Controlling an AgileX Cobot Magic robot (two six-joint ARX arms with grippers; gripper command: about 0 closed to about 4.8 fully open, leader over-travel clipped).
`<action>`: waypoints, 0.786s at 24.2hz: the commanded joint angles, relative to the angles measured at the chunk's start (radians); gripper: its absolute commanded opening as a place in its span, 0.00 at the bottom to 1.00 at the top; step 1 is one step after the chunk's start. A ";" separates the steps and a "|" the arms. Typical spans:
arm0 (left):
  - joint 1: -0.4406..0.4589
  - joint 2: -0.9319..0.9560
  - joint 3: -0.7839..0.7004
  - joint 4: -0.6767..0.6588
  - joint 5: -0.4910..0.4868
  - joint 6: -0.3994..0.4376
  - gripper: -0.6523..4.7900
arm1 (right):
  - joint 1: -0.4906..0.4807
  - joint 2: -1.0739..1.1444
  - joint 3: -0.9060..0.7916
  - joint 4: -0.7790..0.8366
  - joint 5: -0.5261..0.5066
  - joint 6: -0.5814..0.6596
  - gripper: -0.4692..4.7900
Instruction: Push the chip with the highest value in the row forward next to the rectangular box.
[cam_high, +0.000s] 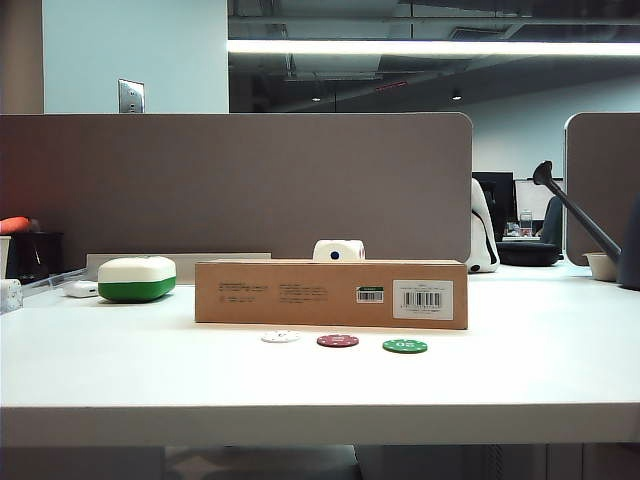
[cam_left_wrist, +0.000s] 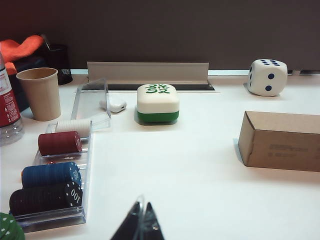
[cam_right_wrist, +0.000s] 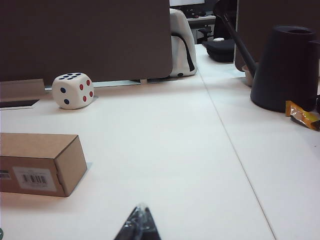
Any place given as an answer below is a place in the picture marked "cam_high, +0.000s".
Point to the green poker chip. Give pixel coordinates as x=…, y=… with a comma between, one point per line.
x=405, y=346

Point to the brown cardboard box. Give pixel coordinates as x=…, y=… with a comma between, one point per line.
x=300, y=300

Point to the red poker chip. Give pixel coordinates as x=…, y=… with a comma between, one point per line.
x=338, y=341

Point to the white poker chip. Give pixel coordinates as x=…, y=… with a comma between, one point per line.
x=281, y=337

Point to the white die blue dot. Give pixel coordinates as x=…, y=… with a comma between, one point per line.
x=345, y=249

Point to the wide grey desk divider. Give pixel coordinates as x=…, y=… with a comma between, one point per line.
x=250, y=185

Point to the black computer monitor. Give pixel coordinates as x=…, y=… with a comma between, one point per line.
x=502, y=195

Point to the white and green case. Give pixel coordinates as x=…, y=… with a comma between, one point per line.
x=136, y=280

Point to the clear water bottle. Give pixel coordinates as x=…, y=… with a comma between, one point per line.
x=526, y=222

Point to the black round cushion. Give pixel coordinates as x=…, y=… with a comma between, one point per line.
x=530, y=254

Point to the white background screen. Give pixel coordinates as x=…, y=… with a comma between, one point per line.
x=531, y=195

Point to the long ceiling light strip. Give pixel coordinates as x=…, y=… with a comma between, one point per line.
x=425, y=47

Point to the teal office chair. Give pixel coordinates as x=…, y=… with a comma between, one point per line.
x=554, y=222

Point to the clear acrylic tray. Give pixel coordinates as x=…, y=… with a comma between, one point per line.
x=47, y=282

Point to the white paper bowl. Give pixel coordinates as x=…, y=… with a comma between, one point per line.
x=602, y=267

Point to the narrow grey desk divider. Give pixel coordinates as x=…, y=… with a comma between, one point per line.
x=600, y=190

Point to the black container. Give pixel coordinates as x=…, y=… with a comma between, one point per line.
x=35, y=255

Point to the orange object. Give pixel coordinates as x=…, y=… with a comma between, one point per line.
x=14, y=224

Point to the grey watering can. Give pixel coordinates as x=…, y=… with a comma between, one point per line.
x=631, y=250

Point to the white speckled cube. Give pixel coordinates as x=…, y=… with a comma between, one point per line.
x=10, y=296

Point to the metal wall outlet plate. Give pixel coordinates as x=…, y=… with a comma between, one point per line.
x=131, y=96

